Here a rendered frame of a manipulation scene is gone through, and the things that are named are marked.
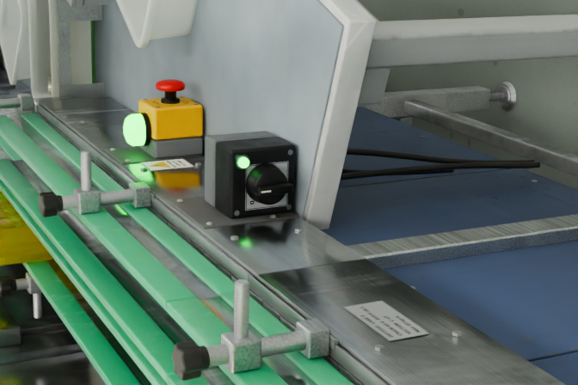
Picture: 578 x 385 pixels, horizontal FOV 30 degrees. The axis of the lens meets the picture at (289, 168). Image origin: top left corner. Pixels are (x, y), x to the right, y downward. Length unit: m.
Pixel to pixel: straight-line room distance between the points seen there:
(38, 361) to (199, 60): 0.50
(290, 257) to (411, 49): 0.28
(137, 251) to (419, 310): 0.34
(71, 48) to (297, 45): 0.78
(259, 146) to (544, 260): 0.33
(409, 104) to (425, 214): 0.66
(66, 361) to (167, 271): 0.55
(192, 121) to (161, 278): 0.43
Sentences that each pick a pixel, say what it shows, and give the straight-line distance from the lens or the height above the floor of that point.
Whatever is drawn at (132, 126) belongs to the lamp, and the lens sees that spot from 1.45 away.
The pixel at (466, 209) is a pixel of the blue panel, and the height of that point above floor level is 0.52.
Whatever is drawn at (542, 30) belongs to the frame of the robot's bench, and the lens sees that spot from 1.30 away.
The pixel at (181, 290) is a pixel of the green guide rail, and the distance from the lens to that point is 1.05.
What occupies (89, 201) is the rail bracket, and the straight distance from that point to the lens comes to 1.28.
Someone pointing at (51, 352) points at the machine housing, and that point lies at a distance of 1.64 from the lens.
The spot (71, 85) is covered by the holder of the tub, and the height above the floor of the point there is 0.81.
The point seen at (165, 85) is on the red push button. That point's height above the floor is 0.80.
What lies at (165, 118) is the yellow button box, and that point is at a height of 0.81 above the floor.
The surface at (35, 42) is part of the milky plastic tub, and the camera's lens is 2.06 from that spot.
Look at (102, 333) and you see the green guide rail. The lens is 1.39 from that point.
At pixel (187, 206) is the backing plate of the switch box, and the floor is 0.86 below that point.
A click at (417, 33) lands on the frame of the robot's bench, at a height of 0.63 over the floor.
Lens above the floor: 1.28
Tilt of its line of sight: 25 degrees down
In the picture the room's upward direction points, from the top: 96 degrees counter-clockwise
